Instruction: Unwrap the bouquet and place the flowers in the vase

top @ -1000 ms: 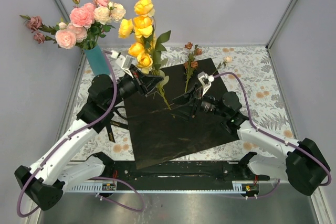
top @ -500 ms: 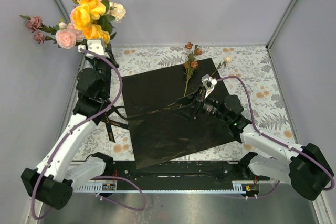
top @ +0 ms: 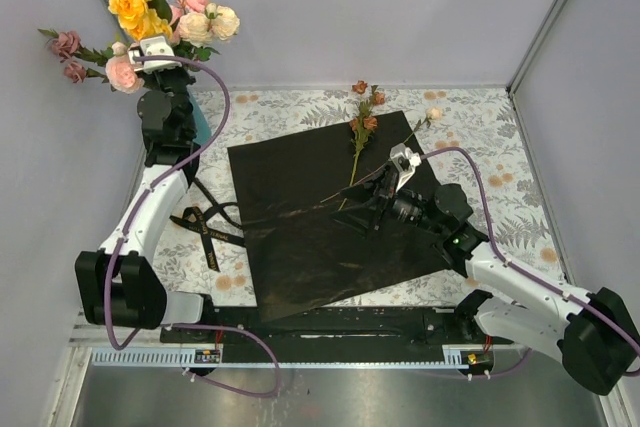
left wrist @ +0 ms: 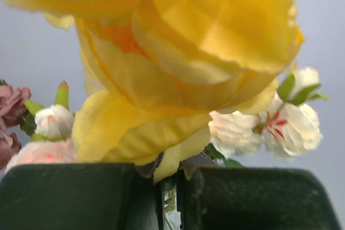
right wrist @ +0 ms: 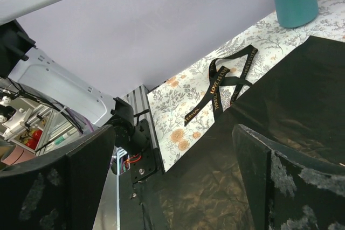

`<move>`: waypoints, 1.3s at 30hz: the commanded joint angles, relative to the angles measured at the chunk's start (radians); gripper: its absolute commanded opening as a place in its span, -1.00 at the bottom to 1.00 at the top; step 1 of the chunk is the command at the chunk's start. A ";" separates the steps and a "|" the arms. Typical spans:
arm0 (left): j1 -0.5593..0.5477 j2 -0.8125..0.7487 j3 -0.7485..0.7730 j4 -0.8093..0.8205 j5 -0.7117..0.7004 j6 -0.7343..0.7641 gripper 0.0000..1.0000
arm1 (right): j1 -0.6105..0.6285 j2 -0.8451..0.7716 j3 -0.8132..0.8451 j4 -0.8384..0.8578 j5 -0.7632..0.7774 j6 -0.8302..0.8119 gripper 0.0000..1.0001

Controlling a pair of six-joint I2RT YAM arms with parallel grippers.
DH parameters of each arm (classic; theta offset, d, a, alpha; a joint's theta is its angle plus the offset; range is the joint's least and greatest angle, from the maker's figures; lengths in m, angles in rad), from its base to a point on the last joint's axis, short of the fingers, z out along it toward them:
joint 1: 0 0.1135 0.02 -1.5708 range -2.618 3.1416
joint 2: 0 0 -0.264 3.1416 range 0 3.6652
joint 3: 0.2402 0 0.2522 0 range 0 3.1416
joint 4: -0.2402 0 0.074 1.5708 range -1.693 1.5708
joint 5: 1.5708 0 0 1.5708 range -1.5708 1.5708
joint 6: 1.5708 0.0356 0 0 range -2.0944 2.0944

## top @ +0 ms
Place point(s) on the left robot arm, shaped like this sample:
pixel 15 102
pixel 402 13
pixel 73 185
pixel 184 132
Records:
pixel 118 281

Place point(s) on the cream rose stem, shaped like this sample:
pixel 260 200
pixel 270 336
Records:
pixel 202 29

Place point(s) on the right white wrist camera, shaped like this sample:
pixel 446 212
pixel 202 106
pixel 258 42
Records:
pixel 405 161

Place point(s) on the floral tablecloth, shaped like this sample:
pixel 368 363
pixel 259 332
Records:
pixel 476 144

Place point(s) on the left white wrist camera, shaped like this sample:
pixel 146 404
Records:
pixel 152 54

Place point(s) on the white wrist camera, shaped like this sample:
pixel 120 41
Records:
pixel 152 54
pixel 405 161

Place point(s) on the rust rose stem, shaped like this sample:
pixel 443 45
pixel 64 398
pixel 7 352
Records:
pixel 364 124

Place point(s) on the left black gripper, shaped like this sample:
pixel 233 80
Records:
pixel 148 77

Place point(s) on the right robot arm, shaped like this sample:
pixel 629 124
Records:
pixel 591 334

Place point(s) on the teal cylindrical vase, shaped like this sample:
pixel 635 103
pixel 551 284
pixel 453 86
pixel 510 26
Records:
pixel 202 126

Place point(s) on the black printed ribbon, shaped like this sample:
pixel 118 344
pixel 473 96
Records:
pixel 196 221

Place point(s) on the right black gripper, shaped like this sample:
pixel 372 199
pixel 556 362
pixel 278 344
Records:
pixel 361 218

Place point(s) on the pink rose stem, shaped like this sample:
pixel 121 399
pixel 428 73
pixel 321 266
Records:
pixel 181 7
pixel 120 71

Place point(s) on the small cream bud stem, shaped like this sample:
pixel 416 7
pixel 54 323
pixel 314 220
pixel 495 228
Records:
pixel 432 114

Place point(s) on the mauve rose stem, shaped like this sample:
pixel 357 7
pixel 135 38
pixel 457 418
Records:
pixel 80 62

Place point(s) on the black wrapping paper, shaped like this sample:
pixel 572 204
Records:
pixel 299 257

